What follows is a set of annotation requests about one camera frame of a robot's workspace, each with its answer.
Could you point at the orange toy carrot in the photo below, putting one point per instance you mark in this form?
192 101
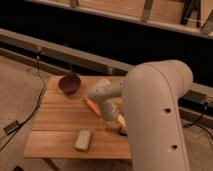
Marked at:
92 107

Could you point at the beige cylindrical gripper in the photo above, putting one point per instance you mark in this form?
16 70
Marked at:
109 112

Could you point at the black power adapter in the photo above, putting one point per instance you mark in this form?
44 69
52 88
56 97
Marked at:
11 127

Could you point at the dark red bowl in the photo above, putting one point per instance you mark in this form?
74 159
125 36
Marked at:
69 84

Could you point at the wooden table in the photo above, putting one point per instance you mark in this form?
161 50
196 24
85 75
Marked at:
59 119

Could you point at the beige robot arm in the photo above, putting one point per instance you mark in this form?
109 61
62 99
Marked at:
150 93

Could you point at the white sponge block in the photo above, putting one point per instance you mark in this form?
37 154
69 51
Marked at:
83 140

